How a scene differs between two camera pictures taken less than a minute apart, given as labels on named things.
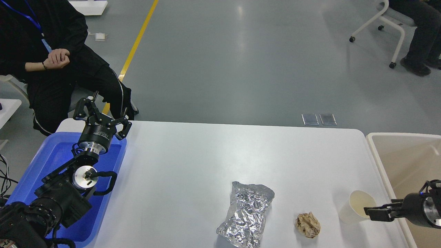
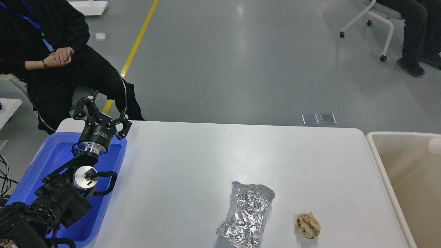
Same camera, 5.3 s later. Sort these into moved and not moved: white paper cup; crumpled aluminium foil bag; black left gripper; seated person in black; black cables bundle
Moved: white paper cup
Not moved: crumpled aluminium foil bag; seated person in black; black cables bundle; black left gripper
